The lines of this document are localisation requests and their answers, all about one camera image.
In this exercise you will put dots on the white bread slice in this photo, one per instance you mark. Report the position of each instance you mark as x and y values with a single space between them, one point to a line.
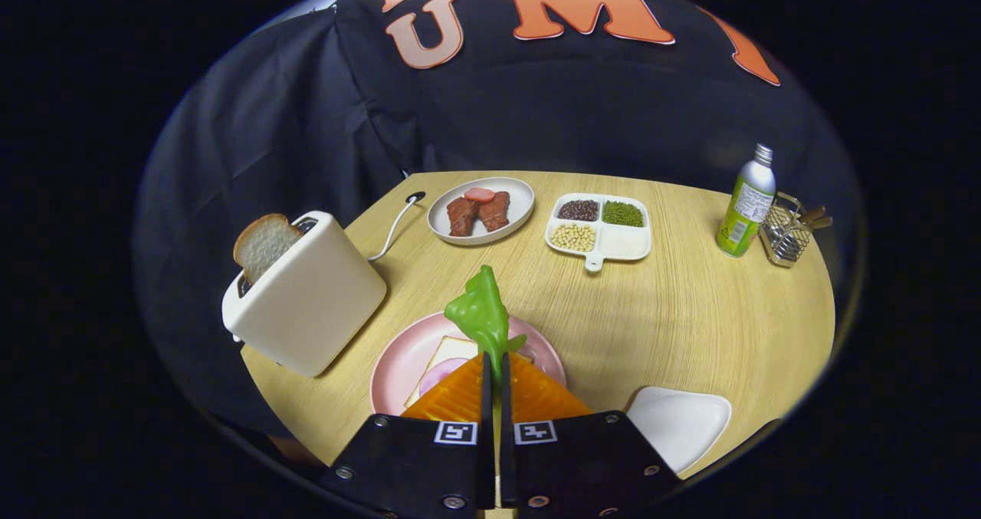
448 348

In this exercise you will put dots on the round white plate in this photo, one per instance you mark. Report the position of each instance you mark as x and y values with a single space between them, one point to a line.
517 197

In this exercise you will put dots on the green lettuce leaf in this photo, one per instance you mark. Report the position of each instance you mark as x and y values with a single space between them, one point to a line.
483 312

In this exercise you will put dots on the pile of red beans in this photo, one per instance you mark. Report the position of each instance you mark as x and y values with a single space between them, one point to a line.
579 210

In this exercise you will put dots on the white divided dish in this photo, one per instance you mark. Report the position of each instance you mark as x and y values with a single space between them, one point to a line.
625 243

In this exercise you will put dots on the white square plate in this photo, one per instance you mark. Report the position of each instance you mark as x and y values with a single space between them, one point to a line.
678 427

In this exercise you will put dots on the pile of soybeans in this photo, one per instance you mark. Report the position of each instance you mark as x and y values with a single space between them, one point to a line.
573 237

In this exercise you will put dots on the toasted bread slice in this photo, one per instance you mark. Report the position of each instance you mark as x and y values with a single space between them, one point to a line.
264 244

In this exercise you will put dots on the black backdrop cloth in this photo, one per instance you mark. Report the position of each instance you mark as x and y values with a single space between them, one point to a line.
291 143

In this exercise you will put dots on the brown meat piece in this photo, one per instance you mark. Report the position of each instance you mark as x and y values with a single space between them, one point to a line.
462 216
494 212

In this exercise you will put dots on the pile of green beans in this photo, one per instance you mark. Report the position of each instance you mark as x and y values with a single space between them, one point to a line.
622 213

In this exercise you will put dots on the white toaster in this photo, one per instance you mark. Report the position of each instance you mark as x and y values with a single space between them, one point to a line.
314 304

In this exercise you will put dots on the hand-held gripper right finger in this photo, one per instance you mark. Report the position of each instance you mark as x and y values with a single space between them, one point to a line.
506 404

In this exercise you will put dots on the silver bottle with green label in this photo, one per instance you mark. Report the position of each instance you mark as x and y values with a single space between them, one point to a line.
743 212

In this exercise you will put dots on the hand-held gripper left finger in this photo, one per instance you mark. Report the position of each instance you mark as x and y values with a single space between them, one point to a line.
486 404

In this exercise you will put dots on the pink ham slice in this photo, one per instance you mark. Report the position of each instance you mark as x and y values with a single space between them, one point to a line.
444 373
480 195

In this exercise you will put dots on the pink plate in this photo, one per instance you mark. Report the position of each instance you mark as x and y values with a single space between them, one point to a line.
395 373

